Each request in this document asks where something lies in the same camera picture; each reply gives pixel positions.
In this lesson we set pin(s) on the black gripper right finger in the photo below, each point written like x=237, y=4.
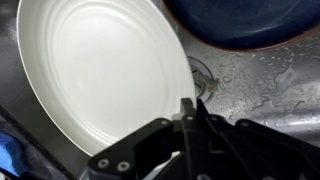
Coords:
x=250, y=150

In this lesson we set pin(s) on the dark blue plate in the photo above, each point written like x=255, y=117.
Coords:
x=246, y=20

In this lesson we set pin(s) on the metal sink drain strainer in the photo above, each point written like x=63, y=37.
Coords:
x=201, y=78

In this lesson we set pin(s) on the beige ceramic plate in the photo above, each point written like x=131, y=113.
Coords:
x=103, y=70

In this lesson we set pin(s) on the stainless steel sink basin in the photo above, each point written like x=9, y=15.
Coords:
x=266, y=86

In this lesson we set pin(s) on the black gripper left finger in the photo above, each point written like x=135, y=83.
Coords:
x=140, y=150

